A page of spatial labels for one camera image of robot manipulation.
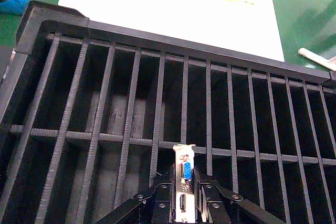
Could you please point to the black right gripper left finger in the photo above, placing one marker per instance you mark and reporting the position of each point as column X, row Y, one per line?
column 162, row 203

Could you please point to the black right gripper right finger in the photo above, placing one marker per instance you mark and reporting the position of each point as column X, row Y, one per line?
column 212, row 203

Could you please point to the black graphics card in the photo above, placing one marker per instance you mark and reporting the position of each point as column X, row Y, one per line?
column 185, row 171

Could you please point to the black slotted plastic container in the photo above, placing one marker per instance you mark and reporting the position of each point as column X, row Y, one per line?
column 236, row 58

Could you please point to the white metal table leg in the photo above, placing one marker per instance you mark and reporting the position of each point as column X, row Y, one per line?
column 312, row 55

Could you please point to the blue shoe cover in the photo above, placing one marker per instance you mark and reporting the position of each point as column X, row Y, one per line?
column 15, row 2

